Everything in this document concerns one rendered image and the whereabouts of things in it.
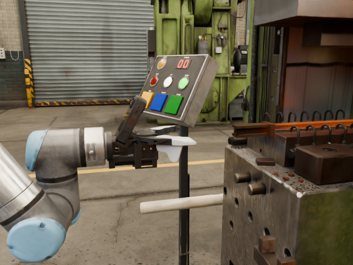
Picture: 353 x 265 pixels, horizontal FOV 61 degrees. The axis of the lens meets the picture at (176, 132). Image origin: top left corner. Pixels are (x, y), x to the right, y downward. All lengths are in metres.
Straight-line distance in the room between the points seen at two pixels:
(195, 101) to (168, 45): 4.60
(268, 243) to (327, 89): 0.82
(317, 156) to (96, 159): 0.47
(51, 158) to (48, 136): 0.05
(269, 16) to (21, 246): 0.76
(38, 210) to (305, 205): 0.51
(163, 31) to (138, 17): 3.16
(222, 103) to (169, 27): 1.71
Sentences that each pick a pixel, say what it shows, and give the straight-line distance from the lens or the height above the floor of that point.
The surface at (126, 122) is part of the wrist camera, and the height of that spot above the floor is 1.04.
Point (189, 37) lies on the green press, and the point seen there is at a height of 1.61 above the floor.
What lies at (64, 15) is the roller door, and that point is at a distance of 8.81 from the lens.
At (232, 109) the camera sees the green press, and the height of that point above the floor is 0.24.
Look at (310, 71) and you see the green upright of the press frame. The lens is 1.12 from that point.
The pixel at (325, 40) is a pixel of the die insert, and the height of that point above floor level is 1.22.
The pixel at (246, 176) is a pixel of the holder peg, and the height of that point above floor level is 0.88.
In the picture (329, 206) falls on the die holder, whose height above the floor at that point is 0.88.
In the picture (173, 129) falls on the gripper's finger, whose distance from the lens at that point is 0.81.
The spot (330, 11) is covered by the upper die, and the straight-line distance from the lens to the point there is 0.82.
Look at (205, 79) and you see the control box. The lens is 1.19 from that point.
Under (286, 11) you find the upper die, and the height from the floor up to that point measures 1.28.
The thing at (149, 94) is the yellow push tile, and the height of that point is 1.03.
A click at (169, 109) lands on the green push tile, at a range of 1.19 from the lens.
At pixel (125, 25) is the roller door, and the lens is 8.77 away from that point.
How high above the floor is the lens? 1.17
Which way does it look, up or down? 13 degrees down
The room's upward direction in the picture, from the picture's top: straight up
